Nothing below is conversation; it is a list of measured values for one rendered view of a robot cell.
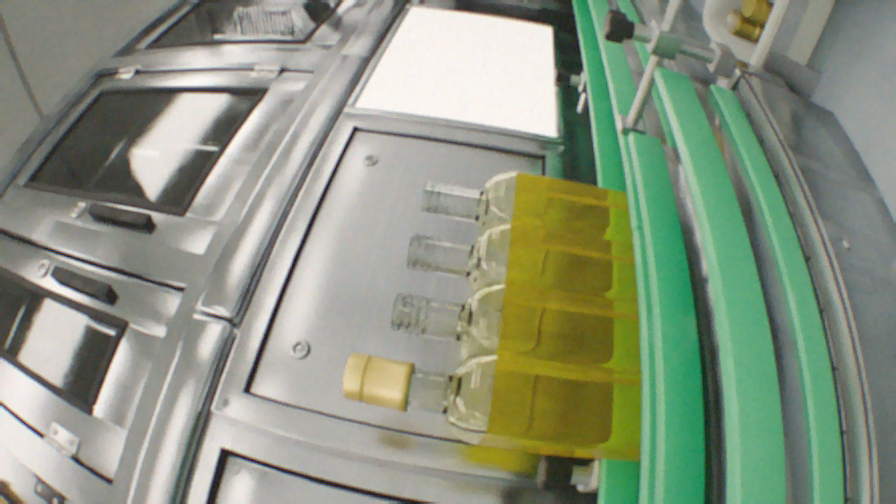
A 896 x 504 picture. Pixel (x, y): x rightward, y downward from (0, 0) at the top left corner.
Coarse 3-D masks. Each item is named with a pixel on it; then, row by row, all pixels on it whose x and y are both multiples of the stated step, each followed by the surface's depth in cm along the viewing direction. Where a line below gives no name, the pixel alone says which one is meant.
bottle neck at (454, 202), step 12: (432, 192) 39; (444, 192) 40; (456, 192) 39; (468, 192) 40; (432, 204) 39; (444, 204) 39; (456, 204) 39; (468, 204) 39; (444, 216) 40; (456, 216) 40; (468, 216) 40
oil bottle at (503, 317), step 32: (480, 288) 33; (512, 288) 33; (544, 288) 33; (480, 320) 31; (512, 320) 31; (544, 320) 31; (576, 320) 31; (608, 320) 32; (480, 352) 31; (512, 352) 30; (544, 352) 30; (576, 352) 30; (608, 352) 30; (640, 352) 30
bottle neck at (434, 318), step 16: (400, 304) 33; (416, 304) 33; (432, 304) 33; (448, 304) 34; (400, 320) 33; (416, 320) 33; (432, 320) 33; (448, 320) 33; (432, 336) 33; (448, 336) 33
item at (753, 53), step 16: (720, 0) 44; (736, 0) 43; (784, 0) 29; (704, 16) 46; (720, 16) 45; (720, 32) 44; (768, 32) 32; (736, 48) 42; (752, 48) 42; (768, 48) 33; (752, 64) 35
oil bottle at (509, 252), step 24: (480, 240) 36; (504, 240) 35; (528, 240) 35; (552, 240) 36; (576, 240) 36; (600, 240) 36; (480, 264) 35; (504, 264) 34; (528, 264) 34; (552, 264) 34; (576, 264) 34; (600, 264) 35; (624, 264) 35; (552, 288) 34; (576, 288) 33; (600, 288) 33; (624, 288) 33
